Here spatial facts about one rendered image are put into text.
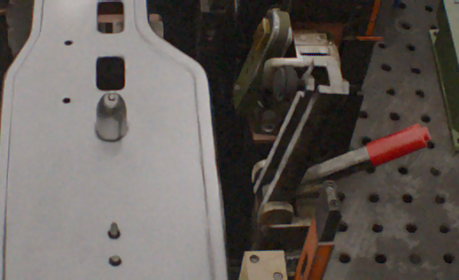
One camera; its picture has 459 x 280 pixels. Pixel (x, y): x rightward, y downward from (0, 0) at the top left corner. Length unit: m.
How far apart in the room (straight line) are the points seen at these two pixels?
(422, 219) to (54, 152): 0.58
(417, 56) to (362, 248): 0.39
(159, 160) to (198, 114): 0.07
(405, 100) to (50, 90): 0.64
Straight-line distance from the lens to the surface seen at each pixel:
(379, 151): 0.83
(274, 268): 0.82
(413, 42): 1.57
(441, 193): 1.38
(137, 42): 1.06
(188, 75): 1.03
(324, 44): 0.99
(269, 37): 0.95
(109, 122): 0.95
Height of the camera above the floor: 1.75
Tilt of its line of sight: 51 degrees down
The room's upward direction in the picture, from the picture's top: 9 degrees clockwise
